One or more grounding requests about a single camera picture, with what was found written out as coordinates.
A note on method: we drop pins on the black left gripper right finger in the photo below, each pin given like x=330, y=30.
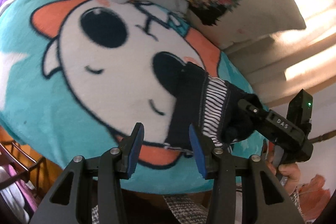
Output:
x=202, y=147

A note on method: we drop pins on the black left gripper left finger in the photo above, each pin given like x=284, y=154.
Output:
x=130, y=148

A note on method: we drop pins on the black striped pants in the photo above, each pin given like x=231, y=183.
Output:
x=211, y=104

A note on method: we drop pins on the person's right hand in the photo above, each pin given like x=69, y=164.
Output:
x=291, y=171

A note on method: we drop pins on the beige headboard cushion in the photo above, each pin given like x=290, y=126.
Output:
x=281, y=64

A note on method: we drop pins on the teal cartoon fleece blanket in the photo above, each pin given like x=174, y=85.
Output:
x=77, y=75

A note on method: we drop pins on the purple white clothes pile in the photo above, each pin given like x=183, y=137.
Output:
x=17, y=203

